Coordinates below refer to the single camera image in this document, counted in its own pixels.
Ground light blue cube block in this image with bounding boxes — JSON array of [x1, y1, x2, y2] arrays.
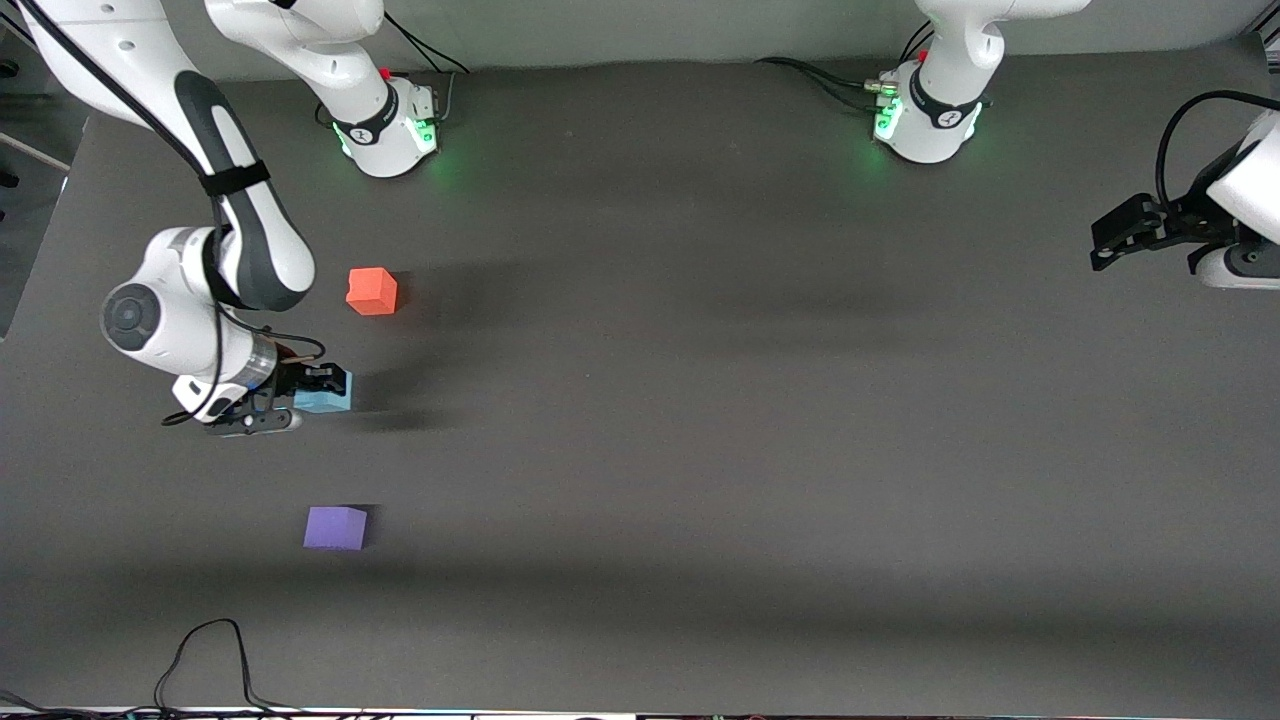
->
[[293, 372, 354, 414]]

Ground orange cube block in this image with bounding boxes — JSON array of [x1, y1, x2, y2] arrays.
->
[[346, 267, 399, 317]]

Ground purple cube block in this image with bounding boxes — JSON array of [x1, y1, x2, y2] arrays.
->
[[303, 506, 369, 551]]

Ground dark grey table cover sheet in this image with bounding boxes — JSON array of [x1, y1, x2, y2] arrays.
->
[[0, 45, 1280, 713]]

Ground black cable along right arm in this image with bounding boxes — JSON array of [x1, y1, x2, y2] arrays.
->
[[15, 0, 327, 427]]

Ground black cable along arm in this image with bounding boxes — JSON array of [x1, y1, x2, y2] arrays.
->
[[1155, 90, 1280, 211], [15, 0, 327, 427]]

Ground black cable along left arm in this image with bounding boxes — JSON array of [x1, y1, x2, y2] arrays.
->
[[1155, 90, 1280, 211]]

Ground thin black looped cable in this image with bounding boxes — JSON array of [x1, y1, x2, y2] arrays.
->
[[0, 618, 306, 720]]

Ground black base cable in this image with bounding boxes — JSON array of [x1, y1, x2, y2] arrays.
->
[[385, 12, 471, 123], [795, 62, 886, 109], [755, 57, 886, 93]]

